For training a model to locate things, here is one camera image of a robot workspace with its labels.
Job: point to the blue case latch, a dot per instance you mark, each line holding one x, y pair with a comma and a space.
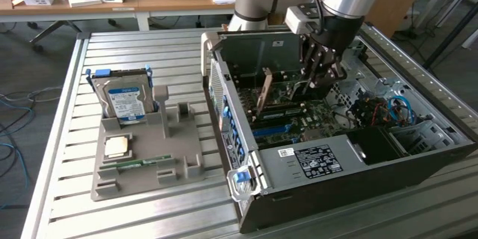
239, 177

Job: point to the open black PC case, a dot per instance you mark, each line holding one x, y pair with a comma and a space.
335, 191

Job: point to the grey plastic parts rack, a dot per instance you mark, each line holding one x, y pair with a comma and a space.
149, 144

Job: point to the blue expansion slot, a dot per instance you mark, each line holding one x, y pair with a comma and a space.
269, 130

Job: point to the hard disk in blue carrier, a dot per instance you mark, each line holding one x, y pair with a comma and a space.
124, 102

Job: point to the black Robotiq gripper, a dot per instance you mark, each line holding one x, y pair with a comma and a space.
337, 32

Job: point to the CPU chip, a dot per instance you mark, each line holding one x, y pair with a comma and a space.
114, 147

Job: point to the black graphics card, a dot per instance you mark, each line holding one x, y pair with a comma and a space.
265, 88

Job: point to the grey power supply unit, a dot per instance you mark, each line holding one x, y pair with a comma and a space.
283, 172

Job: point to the green RAM stick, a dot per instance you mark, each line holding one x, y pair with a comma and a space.
137, 163

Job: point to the green motherboard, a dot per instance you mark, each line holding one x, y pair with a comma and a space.
316, 113

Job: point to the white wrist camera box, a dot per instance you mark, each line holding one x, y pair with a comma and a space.
297, 19

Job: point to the black installed RAM stick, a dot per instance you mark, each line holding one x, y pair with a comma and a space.
283, 113

